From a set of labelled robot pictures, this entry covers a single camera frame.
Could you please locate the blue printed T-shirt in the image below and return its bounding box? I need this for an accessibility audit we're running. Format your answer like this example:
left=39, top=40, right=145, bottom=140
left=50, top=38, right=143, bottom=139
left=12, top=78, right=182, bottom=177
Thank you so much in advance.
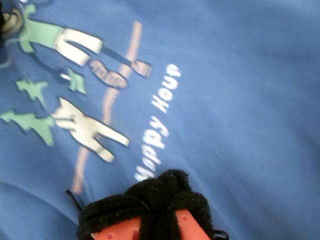
left=0, top=0, right=320, bottom=240

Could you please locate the black zip tie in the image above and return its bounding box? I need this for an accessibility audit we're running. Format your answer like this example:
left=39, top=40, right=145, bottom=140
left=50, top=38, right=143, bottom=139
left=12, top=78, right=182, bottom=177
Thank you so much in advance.
left=64, top=188, right=82, bottom=212
left=212, top=228, right=230, bottom=240

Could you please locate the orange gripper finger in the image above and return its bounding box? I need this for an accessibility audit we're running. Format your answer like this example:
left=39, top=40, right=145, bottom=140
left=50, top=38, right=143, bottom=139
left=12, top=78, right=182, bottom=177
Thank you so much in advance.
left=141, top=169, right=214, bottom=240
left=76, top=177, right=162, bottom=240

